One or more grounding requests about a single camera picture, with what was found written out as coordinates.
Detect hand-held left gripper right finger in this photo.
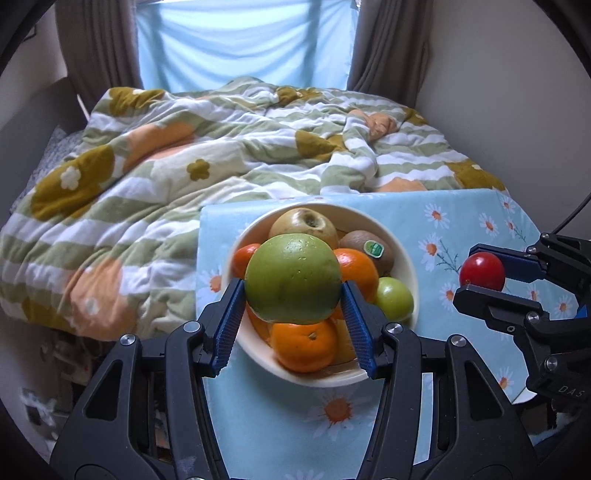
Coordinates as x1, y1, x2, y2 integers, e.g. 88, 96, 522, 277
341, 281, 539, 480

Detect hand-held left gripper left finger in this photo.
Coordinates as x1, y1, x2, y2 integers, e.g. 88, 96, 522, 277
50, 278, 245, 480

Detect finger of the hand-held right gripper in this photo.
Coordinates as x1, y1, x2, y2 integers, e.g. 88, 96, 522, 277
452, 285, 591, 384
468, 233, 591, 301

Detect large orange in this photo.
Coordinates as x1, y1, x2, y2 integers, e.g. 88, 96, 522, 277
247, 302, 273, 344

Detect red tomato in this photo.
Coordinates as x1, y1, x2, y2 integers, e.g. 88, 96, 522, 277
459, 251, 506, 291

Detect small green apple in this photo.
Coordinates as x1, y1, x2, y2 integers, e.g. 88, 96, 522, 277
373, 277, 415, 321

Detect medium orange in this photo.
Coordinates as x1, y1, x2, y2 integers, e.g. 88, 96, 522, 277
270, 318, 339, 374

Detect small mandarin orange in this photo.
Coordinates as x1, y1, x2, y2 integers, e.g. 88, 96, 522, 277
231, 243, 262, 280

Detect white bowl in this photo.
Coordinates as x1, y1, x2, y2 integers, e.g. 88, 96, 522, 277
225, 203, 420, 387

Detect large green apple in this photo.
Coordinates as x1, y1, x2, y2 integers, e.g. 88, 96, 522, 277
244, 234, 343, 324

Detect blue daisy tablecloth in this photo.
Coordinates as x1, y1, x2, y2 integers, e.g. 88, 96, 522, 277
196, 187, 578, 467

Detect brown kiwi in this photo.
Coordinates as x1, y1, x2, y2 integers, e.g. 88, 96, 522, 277
339, 230, 396, 278

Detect yellow-brown apple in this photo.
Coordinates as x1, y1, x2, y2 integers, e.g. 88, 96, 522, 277
269, 208, 340, 250

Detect striped floral quilt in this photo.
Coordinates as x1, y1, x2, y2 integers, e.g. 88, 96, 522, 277
0, 76, 509, 342

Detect grey patterned bedsheet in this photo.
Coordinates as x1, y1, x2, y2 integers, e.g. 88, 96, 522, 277
32, 127, 88, 185

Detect brown curtain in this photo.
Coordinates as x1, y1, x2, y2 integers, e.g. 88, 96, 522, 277
55, 0, 144, 109
346, 0, 435, 109

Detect light blue window curtain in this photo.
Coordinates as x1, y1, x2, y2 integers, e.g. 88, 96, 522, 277
134, 0, 361, 93

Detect black cable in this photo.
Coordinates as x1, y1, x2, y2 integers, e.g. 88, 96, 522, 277
551, 191, 591, 237

